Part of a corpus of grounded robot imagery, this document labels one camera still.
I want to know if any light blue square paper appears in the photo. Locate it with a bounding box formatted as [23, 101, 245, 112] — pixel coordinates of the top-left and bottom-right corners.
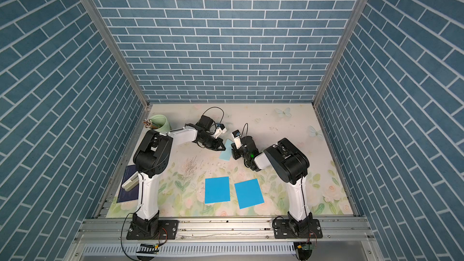
[219, 139, 233, 161]

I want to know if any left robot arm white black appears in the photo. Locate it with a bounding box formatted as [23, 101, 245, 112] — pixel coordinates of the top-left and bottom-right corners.
[128, 115, 227, 239]

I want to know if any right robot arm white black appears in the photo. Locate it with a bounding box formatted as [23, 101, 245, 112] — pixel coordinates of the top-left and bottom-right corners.
[229, 136, 312, 236]

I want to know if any blue paper sheet left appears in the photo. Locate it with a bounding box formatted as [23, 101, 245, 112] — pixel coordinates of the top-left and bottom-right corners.
[204, 176, 230, 204]

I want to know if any blue paper sheet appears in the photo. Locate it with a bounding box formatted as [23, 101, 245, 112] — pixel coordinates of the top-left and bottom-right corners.
[234, 179, 265, 209]
[204, 176, 230, 204]

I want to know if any blue paper sheet right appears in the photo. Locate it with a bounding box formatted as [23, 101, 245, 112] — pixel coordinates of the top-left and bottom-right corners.
[234, 179, 265, 209]

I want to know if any green pencil cup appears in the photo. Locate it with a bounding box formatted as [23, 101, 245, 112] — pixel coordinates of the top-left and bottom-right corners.
[146, 114, 171, 133]

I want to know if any white stapler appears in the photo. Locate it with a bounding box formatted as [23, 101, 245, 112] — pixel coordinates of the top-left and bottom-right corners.
[122, 172, 139, 192]

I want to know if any dark blue notebook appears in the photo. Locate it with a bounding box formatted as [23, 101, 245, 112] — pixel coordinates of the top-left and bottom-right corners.
[117, 165, 139, 203]

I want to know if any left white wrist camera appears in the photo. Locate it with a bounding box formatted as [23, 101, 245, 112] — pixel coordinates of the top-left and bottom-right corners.
[213, 123, 227, 138]

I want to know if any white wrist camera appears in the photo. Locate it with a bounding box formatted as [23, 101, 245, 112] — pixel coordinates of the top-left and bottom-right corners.
[232, 130, 242, 149]
[213, 123, 227, 138]

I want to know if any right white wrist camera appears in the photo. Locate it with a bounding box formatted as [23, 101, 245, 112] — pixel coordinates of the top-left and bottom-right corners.
[232, 130, 242, 149]

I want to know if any left camera black cable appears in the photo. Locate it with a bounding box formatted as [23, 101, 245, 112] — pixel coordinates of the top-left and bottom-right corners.
[201, 106, 225, 127]

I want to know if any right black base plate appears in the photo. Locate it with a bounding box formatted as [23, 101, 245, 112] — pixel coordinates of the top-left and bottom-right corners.
[271, 216, 323, 239]

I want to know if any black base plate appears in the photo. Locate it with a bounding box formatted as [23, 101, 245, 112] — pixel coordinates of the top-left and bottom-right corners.
[126, 219, 179, 240]
[271, 216, 323, 239]

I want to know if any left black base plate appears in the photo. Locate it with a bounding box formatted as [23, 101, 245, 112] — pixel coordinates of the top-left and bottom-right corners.
[126, 219, 179, 240]

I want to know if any aluminium mounting rail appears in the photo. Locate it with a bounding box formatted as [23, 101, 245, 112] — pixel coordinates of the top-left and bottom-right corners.
[75, 215, 374, 243]

